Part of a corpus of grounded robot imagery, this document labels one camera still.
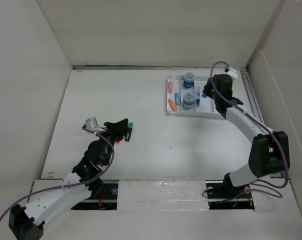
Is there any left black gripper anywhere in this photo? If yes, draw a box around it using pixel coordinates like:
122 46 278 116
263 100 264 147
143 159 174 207
94 118 127 165

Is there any green highlighter marker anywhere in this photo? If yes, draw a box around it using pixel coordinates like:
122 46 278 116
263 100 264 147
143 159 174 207
127 122 134 134

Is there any white blue glue pen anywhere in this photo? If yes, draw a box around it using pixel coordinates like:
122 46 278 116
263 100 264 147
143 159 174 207
194 86 201 108

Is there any blue putty jar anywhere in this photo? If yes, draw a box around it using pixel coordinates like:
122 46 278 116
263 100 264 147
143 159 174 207
183 72 196 89
182 92 196 110

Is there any white plastic organizer tray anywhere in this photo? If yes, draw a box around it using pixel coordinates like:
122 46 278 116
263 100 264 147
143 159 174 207
166 72 223 120

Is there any blue correction tape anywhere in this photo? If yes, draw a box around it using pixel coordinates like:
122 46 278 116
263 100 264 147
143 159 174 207
174 92 181 106

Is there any pink correction tape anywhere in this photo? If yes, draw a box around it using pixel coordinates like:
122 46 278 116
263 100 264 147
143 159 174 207
167 81 173 95

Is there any orange correction tape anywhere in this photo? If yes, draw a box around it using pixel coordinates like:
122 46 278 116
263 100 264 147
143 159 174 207
167 98 178 112

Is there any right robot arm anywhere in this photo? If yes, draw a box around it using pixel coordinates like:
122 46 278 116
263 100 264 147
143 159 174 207
203 73 290 197

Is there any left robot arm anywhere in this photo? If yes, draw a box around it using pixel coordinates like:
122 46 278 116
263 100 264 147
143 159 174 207
8 117 129 240

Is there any black marker pen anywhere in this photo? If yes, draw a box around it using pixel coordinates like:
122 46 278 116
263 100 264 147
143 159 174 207
124 132 131 142

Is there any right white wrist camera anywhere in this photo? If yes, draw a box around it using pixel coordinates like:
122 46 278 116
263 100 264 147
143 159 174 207
224 66 239 80

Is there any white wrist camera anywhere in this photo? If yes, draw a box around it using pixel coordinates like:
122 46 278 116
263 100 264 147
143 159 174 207
83 117 105 133
224 66 239 80

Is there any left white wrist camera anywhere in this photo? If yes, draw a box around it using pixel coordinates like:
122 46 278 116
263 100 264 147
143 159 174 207
83 117 105 133

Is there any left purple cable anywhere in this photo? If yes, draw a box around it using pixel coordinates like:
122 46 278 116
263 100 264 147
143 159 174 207
0 126 116 240

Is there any purple cable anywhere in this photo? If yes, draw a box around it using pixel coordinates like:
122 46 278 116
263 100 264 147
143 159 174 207
0 126 116 240
209 61 291 203

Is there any aluminium rail right side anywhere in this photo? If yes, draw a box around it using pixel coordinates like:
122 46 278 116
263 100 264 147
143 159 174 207
240 68 264 124

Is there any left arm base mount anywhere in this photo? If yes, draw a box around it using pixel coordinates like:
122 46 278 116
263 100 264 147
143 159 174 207
71 180 119 211

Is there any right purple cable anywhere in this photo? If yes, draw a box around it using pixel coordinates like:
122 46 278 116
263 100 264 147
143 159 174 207
209 61 291 203

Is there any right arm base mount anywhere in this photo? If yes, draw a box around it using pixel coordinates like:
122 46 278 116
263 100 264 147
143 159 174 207
202 173 255 210

